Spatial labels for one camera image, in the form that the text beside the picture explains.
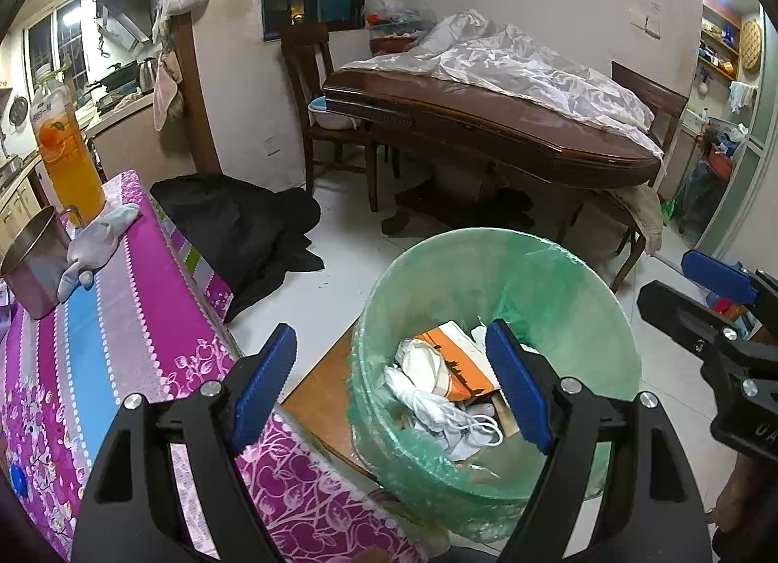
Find steel cup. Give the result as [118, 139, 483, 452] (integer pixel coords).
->
[0, 204, 83, 321]

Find brown wooden stool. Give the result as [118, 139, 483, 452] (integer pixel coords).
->
[283, 329, 381, 475]

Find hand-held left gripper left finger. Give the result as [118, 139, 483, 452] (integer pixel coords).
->
[71, 323, 299, 563]

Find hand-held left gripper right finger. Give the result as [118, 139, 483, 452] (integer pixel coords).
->
[484, 318, 713, 563]

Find cream cloth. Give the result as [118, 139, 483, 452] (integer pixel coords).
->
[395, 338, 454, 394]

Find bin with green bag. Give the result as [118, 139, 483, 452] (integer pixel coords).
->
[346, 227, 642, 543]

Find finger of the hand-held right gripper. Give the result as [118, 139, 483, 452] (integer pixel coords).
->
[681, 248, 767, 312]
[637, 280, 760, 375]

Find dark wooden chair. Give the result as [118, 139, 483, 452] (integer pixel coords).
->
[608, 60, 690, 293]
[280, 22, 381, 214]

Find beige cloth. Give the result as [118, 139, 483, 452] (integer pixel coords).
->
[608, 183, 665, 257]

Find dark wooden dining table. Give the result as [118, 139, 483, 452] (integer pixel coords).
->
[321, 53, 665, 248]

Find black cloth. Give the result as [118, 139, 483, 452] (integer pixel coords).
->
[149, 172, 324, 324]

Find pile of plastic bags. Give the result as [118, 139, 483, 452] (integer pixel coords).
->
[363, 0, 426, 35]

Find red basin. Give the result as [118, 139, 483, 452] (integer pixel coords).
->
[370, 31, 420, 56]

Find colourful plastic bottles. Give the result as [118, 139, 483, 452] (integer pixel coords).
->
[708, 289, 755, 322]

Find sliding glass door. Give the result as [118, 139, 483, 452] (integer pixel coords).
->
[696, 10, 778, 272]

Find kitchen window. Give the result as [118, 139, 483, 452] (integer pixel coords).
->
[24, 0, 89, 90]

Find grey work glove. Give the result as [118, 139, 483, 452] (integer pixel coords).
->
[56, 202, 142, 302]

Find kitchen counter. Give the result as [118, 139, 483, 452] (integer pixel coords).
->
[79, 92, 159, 175]

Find white plastic sheet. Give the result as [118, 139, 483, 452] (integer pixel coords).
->
[340, 9, 666, 159]

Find person's right hand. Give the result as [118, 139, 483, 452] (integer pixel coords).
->
[712, 452, 756, 532]

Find steel range hood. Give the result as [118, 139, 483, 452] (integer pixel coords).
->
[94, 0, 153, 50]

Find red bucket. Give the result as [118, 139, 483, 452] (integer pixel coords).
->
[705, 143, 736, 181]

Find orange juice bottle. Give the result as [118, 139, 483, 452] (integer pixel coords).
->
[27, 77, 107, 227]

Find black wok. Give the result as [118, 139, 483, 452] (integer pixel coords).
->
[91, 61, 142, 91]

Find light blue basin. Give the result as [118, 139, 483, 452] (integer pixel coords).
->
[307, 96, 359, 131]

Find white light switch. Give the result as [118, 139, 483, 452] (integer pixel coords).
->
[629, 2, 663, 40]

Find orange and white carton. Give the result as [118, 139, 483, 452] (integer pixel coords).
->
[415, 323, 508, 412]

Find round bamboo tray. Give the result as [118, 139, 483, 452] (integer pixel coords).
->
[738, 18, 763, 74]

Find pink hanging cloth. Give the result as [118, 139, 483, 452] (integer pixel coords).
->
[152, 49, 184, 132]

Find magenta floral tablecloth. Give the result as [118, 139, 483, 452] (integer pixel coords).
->
[0, 169, 426, 563]

